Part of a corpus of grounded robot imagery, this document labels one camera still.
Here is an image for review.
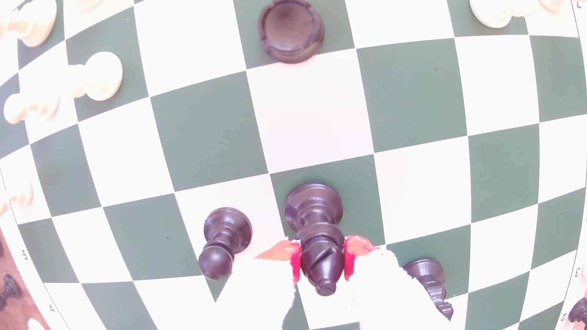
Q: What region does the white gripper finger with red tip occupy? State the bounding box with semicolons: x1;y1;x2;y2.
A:
216;238;303;330
343;235;455;330

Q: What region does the black chess bishop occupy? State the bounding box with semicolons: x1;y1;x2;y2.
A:
283;182;345;297

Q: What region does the black chess knight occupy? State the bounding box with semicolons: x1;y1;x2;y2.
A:
403;257;455;321

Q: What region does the black chess pawn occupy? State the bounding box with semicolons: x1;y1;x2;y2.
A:
198;207;253;281
0;273;22;312
568;297;587;326

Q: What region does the white chess pawn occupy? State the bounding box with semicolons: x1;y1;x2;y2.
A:
3;92;61;125
537;0;574;13
66;51;124;102
469;0;528;29
0;180;34;217

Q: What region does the black chess rook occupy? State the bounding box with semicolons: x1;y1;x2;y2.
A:
257;0;325;64

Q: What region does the green white chessboard mat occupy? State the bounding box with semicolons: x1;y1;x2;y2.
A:
0;0;587;330

